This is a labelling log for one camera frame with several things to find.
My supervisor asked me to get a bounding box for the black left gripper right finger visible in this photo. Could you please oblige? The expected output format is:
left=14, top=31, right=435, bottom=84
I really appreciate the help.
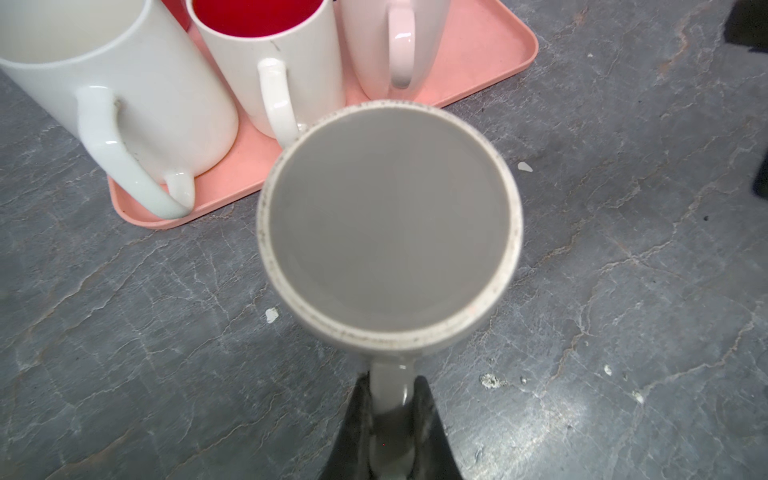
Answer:
left=410, top=376, right=463, bottom=480

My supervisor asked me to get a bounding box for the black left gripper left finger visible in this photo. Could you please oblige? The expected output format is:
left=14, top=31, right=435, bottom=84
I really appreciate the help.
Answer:
left=319, top=373, right=374, bottom=480

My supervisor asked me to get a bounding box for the dark grey mug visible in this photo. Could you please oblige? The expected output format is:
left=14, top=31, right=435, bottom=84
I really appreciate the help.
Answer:
left=256, top=101, right=523, bottom=479

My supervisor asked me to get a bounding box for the white ribbed mug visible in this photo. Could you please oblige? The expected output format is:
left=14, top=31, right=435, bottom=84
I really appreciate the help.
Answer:
left=1, top=1, right=239, bottom=219

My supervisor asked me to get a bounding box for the cream mug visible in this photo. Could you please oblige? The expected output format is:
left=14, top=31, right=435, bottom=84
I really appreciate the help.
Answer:
left=187, top=0, right=346, bottom=148

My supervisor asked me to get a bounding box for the pink mug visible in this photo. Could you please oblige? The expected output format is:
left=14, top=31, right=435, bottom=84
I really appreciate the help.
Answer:
left=339, top=0, right=451, bottom=100

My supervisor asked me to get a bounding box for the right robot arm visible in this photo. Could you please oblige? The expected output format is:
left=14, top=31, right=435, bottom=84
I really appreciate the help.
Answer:
left=723, top=0, right=767, bottom=54

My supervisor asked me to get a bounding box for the white ceramic chip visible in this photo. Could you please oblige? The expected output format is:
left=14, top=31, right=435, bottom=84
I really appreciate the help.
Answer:
left=517, top=161, right=533, bottom=173
left=264, top=307, right=280, bottom=324

